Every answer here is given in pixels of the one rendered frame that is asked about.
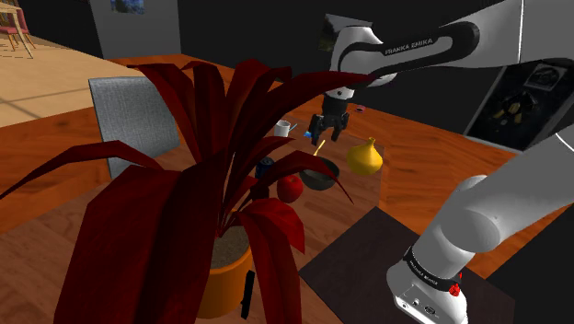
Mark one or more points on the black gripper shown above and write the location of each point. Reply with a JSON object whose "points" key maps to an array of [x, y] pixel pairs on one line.
{"points": [[333, 107]]}

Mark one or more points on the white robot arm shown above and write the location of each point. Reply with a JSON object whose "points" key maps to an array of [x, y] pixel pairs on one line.
{"points": [[489, 215]]}

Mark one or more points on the yellow spoon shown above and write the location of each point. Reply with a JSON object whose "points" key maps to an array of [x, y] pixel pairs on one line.
{"points": [[319, 147]]}

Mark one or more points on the small pink object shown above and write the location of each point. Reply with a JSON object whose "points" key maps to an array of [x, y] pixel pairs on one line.
{"points": [[359, 108]]}

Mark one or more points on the yellow gourd vase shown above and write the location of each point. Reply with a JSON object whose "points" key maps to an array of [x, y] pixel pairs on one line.
{"points": [[364, 158]]}

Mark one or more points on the dark grey bowl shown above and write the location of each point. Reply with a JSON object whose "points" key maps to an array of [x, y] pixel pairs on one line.
{"points": [[320, 178]]}

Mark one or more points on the white mug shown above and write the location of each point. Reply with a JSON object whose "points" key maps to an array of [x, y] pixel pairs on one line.
{"points": [[281, 129]]}

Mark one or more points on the red apple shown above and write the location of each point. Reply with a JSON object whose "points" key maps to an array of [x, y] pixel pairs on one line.
{"points": [[290, 188]]}

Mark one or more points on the blue can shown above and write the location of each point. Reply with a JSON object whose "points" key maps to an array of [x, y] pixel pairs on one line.
{"points": [[264, 167]]}

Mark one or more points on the dark robot stand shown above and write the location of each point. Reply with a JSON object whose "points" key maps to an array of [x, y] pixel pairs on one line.
{"points": [[354, 273]]}

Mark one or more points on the black remote control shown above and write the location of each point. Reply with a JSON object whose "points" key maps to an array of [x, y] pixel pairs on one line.
{"points": [[247, 294]]}

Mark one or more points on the dark framed picture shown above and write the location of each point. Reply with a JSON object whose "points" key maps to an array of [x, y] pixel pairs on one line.
{"points": [[520, 105]]}

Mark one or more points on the grey chair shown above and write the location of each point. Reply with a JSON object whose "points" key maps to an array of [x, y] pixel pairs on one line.
{"points": [[130, 116]]}

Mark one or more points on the red plant in orange pot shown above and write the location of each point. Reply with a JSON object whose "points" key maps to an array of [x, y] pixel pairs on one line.
{"points": [[148, 233]]}

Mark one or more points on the wooden chair with red seat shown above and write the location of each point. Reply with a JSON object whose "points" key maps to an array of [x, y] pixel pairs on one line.
{"points": [[15, 29]]}

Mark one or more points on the blue wall picture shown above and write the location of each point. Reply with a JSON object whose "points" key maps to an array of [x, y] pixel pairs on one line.
{"points": [[128, 5]]}

